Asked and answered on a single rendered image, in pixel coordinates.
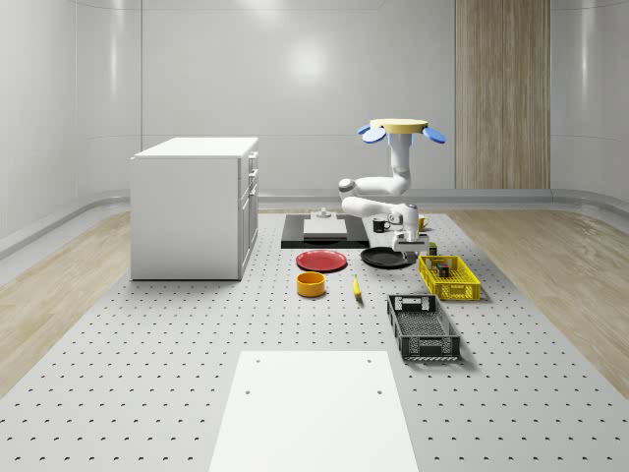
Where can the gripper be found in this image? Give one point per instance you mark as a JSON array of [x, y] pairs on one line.
[[411, 243]]

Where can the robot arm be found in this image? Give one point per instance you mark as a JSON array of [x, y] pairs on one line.
[[400, 162]]

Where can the flat-sided can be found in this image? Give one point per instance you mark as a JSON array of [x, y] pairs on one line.
[[432, 248]]

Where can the yellow mug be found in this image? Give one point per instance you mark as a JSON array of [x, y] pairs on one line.
[[422, 223]]

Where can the black plate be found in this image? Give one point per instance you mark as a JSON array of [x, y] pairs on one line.
[[383, 257]]

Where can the black mug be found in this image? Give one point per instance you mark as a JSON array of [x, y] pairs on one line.
[[380, 225]]

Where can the puzzle cube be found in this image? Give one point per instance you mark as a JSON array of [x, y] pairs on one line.
[[443, 270]]

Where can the yellow basket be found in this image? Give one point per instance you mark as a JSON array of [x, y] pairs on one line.
[[449, 280]]

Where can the banana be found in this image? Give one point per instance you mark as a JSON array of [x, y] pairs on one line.
[[357, 288]]

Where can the dark grey basket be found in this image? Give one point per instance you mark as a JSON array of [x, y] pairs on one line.
[[422, 327]]

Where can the red plate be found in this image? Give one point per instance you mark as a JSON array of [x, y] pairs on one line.
[[322, 260]]

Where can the yellow bowl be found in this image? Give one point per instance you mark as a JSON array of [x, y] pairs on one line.
[[310, 285]]

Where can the black stove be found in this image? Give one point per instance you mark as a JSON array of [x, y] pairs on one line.
[[295, 236]]

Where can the white board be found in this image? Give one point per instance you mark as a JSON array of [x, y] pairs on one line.
[[312, 413]]

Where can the white cabinet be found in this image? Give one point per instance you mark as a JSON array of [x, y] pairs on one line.
[[187, 211]]

